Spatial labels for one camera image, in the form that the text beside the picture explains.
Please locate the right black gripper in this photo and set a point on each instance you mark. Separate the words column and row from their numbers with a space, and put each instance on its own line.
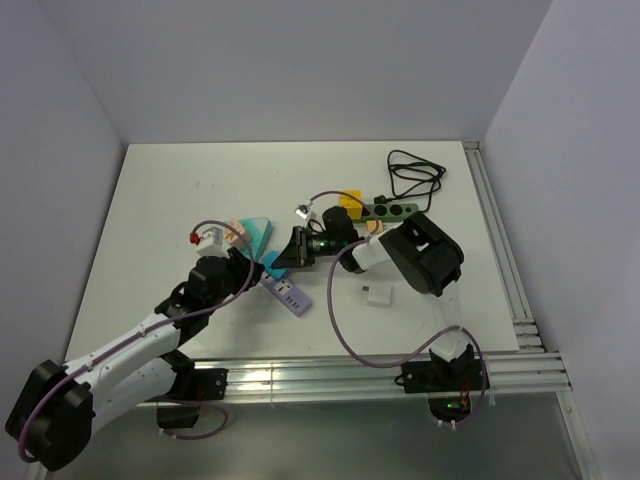
column 299, row 251

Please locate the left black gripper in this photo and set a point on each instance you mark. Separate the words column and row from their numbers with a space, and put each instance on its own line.
column 240, row 265

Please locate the purple power strip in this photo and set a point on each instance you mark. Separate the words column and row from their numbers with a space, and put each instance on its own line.
column 288, row 295

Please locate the yellow cube socket adapter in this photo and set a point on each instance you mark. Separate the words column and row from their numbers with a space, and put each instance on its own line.
column 351, row 201

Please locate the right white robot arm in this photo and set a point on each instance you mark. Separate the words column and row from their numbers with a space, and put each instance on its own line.
column 427, row 258

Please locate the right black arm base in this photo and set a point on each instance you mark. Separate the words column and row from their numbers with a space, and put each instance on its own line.
column 456, row 379

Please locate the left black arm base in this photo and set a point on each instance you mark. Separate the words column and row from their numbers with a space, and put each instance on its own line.
column 193, row 392

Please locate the orange small plug adapter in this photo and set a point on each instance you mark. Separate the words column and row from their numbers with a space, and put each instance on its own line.
column 374, row 227

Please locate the white plug of purple strip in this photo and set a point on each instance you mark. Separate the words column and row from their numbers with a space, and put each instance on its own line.
column 378, row 295

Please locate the teal triangular power strip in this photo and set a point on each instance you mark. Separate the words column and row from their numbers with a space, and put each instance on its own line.
column 256, row 233

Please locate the pink cube socket adapter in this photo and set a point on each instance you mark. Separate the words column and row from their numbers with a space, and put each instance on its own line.
column 236, row 235

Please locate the green power strip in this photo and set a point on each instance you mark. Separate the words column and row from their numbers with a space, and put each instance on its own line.
column 390, row 212

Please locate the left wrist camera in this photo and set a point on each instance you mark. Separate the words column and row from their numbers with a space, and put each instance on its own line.
column 208, row 243

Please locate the aluminium side rail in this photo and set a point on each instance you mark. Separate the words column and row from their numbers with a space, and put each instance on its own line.
column 525, row 326

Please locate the aluminium front rail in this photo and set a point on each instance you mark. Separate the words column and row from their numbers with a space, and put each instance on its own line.
column 317, row 380

